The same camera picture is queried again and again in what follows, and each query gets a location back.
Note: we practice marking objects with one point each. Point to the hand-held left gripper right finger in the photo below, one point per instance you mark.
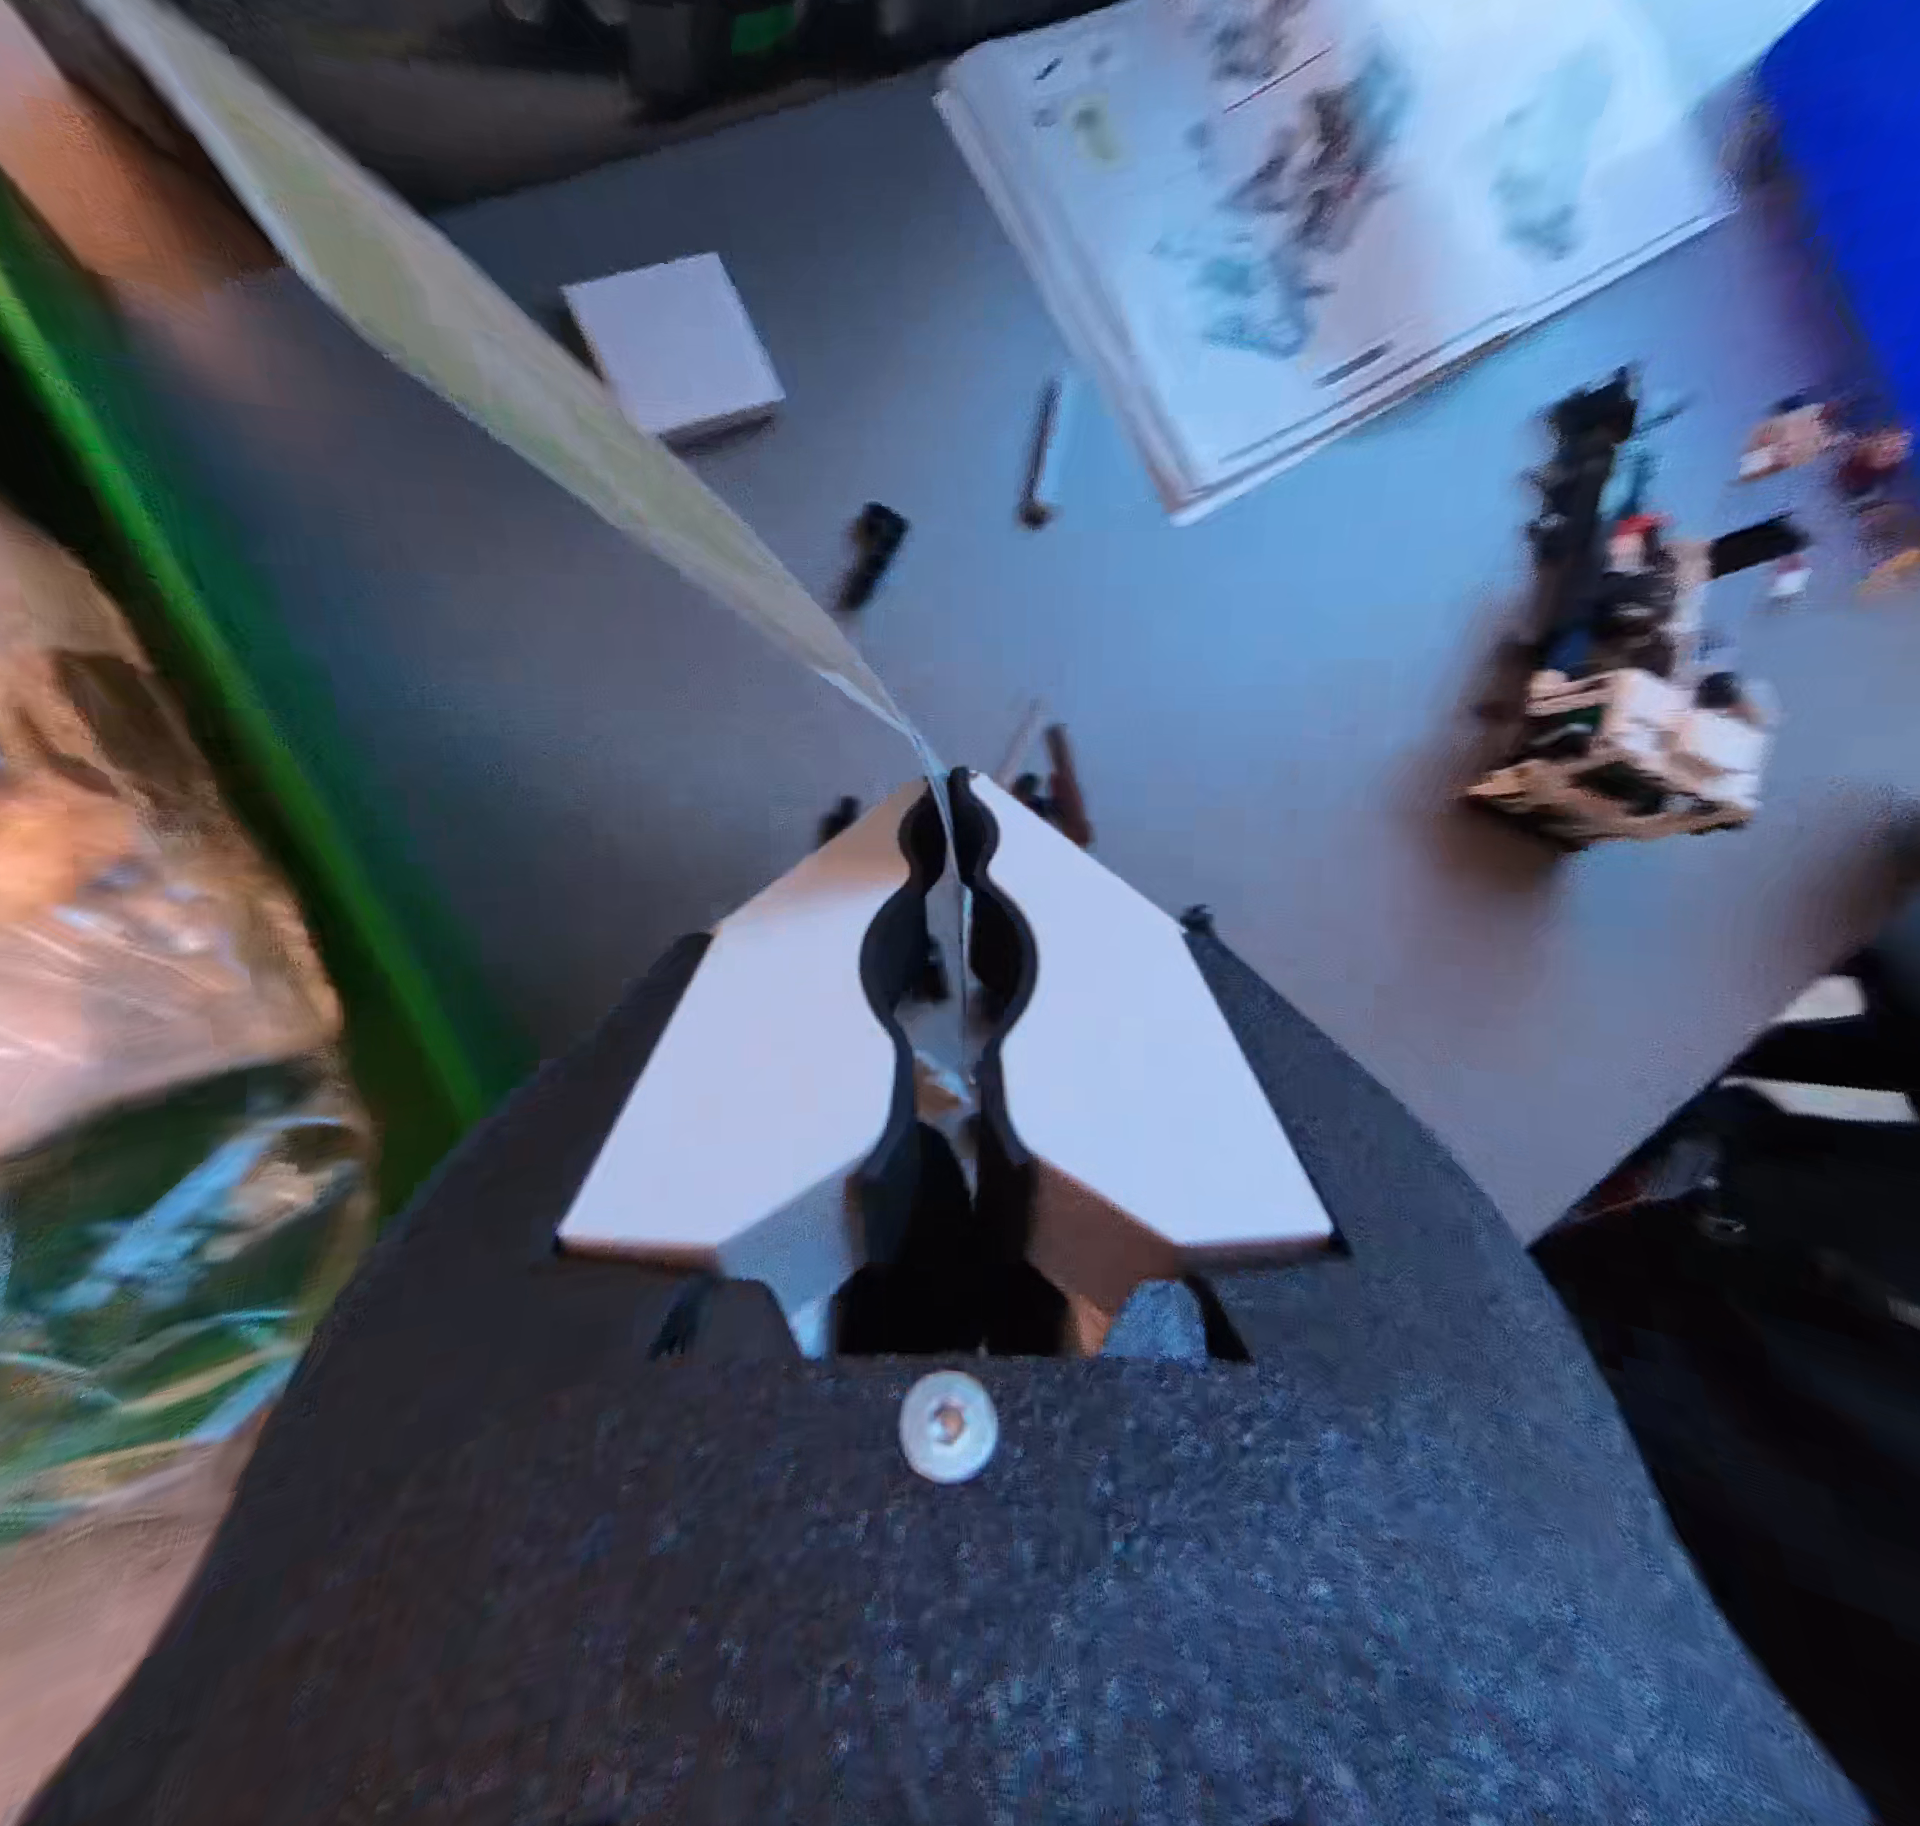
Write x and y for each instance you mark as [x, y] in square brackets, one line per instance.
[1156, 1107]

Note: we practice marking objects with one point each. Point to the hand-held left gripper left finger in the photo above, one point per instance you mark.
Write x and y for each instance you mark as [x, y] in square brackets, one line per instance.
[735, 1107]

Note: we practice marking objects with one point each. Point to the black toy brick truck chassis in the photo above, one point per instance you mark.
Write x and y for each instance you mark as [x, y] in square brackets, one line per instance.
[1591, 536]

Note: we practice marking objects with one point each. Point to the clear plastic bag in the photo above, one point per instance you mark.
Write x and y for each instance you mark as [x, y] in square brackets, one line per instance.
[150, 1107]
[450, 349]

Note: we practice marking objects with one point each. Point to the black toy set box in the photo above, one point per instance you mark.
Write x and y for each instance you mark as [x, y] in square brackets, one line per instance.
[676, 27]

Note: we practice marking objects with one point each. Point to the small black angled toy piece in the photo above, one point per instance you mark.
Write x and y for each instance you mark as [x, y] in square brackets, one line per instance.
[870, 557]

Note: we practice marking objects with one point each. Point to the green plastic bin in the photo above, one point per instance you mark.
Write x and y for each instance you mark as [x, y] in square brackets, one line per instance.
[256, 702]

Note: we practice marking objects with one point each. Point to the grey toy beam with holes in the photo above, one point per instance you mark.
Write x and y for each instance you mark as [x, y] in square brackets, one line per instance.
[1040, 454]

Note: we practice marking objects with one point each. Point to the white flat toy panel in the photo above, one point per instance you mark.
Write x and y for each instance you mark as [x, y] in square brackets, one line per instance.
[676, 342]

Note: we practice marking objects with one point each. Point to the pile of colourful toy pins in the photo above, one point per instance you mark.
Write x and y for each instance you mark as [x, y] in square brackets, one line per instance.
[1845, 477]

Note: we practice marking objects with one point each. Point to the open instruction booklet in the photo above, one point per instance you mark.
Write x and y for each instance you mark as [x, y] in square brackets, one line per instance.
[1351, 176]

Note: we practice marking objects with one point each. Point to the blue plastic bin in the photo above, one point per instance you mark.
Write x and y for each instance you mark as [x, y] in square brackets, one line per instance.
[1860, 176]

